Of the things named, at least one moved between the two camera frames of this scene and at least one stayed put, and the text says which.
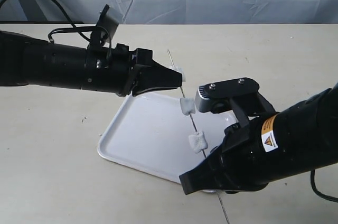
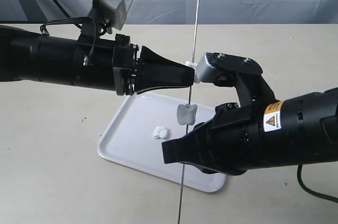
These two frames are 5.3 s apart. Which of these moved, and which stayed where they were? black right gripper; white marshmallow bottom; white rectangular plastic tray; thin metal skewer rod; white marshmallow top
Moved: white marshmallow bottom; thin metal skewer rod; white marshmallow top; black right gripper
Stayed: white rectangular plastic tray
